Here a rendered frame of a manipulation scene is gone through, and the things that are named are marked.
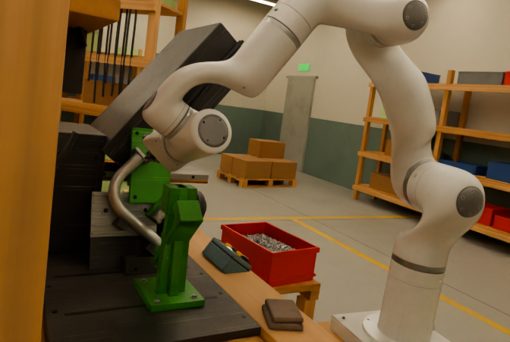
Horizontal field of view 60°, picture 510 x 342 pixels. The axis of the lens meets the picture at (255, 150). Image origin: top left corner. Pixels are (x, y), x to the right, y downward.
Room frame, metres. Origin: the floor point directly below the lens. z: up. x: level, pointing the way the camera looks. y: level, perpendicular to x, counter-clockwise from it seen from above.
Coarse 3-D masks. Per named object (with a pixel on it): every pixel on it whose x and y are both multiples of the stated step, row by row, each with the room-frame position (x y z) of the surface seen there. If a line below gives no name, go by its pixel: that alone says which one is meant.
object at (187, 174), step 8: (104, 168) 1.31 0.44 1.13; (112, 168) 1.33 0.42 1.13; (184, 168) 1.50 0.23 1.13; (192, 168) 1.53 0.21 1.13; (104, 176) 1.27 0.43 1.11; (176, 176) 1.39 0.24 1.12; (184, 176) 1.40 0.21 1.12; (192, 176) 1.41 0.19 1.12; (200, 176) 1.43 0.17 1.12; (208, 176) 1.44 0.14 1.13
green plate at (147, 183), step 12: (132, 132) 1.22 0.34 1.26; (144, 132) 1.24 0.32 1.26; (132, 144) 1.22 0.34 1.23; (144, 168) 1.22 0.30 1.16; (156, 168) 1.24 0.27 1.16; (132, 180) 1.19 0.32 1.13; (144, 180) 1.21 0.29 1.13; (156, 180) 1.23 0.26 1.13; (168, 180) 1.25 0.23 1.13; (132, 192) 1.19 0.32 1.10; (144, 192) 1.21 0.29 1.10; (156, 192) 1.22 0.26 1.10
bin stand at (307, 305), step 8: (280, 288) 1.39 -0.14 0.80; (288, 288) 1.41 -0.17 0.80; (296, 288) 1.42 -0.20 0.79; (304, 288) 1.44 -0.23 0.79; (312, 288) 1.46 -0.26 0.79; (304, 296) 1.48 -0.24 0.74; (312, 296) 1.46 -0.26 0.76; (296, 304) 1.49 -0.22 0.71; (304, 304) 1.45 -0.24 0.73; (312, 304) 1.47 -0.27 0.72; (304, 312) 1.46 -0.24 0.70; (312, 312) 1.47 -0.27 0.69
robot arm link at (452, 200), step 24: (432, 168) 0.96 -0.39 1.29; (456, 168) 0.93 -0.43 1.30; (408, 192) 0.99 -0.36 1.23; (432, 192) 0.91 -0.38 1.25; (456, 192) 0.88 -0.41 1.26; (480, 192) 0.89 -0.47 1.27; (432, 216) 0.90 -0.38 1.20; (456, 216) 0.88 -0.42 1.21; (480, 216) 0.91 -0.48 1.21; (408, 240) 0.96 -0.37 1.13; (432, 240) 0.93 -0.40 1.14; (456, 240) 0.96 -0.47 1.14; (408, 264) 0.96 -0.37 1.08; (432, 264) 0.94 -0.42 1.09
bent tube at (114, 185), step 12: (132, 156) 1.19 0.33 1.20; (144, 156) 1.18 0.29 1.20; (120, 168) 1.16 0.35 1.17; (132, 168) 1.17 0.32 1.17; (120, 180) 1.15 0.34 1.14; (108, 192) 1.14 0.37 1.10; (120, 204) 1.13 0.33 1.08; (120, 216) 1.13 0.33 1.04; (132, 216) 1.14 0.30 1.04; (132, 228) 1.15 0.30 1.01; (144, 228) 1.15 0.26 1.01; (156, 240) 1.16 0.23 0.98
